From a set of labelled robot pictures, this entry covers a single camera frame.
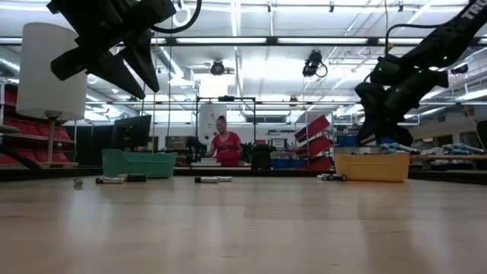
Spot background robot arms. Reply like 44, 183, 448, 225
185, 135, 208, 165

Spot white lamp with wooden base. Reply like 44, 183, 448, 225
17, 21, 88, 169

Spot black overhead camera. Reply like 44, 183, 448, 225
209, 59, 227, 77

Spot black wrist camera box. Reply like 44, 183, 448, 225
127, 0, 178, 32
370, 53, 411, 87

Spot wire shelf rack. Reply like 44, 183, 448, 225
0, 78, 76, 169

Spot black camera with cable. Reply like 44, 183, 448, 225
301, 49, 329, 79

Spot person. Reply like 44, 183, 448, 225
205, 115, 243, 167

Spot white background panel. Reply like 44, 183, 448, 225
198, 104, 228, 145

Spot red storage bin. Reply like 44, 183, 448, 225
47, 127, 73, 141
0, 148, 72, 165
2, 116, 50, 139
2, 84, 19, 106

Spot white hanging ring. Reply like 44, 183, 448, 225
172, 7, 193, 29

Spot tilted red shelf bin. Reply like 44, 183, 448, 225
294, 115, 331, 142
295, 135, 333, 158
300, 155, 334, 171

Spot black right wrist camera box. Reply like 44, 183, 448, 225
370, 53, 411, 87

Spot teal plastic bin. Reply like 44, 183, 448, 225
100, 148, 177, 180

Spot blue storage bin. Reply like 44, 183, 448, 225
270, 158, 306, 170

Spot yellow plastic bin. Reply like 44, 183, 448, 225
333, 151, 412, 183

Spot blue grey tool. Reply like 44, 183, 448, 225
380, 142, 419, 155
443, 142, 486, 155

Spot black background monitor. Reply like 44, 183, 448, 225
111, 115, 152, 151

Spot small background monitor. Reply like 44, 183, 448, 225
164, 135, 191, 152

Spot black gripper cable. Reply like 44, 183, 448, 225
150, 0, 203, 35
384, 23, 444, 54

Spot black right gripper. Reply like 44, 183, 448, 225
355, 70, 450, 148

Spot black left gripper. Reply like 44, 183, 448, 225
47, 0, 161, 100

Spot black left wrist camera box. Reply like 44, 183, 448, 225
127, 0, 178, 32

